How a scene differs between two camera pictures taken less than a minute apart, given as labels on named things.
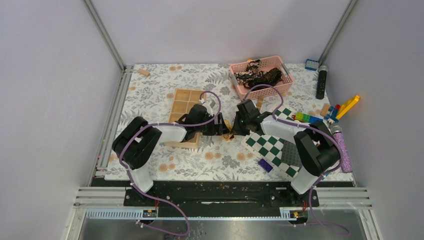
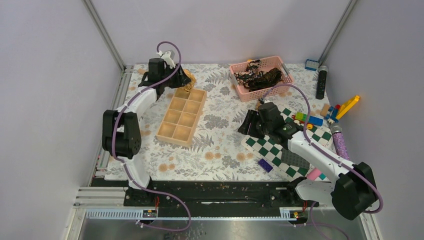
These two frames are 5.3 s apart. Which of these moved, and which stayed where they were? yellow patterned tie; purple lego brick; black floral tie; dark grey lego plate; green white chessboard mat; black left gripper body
Moved: yellow patterned tie; black left gripper body
Stayed: green white chessboard mat; black floral tie; purple lego brick; dark grey lego plate
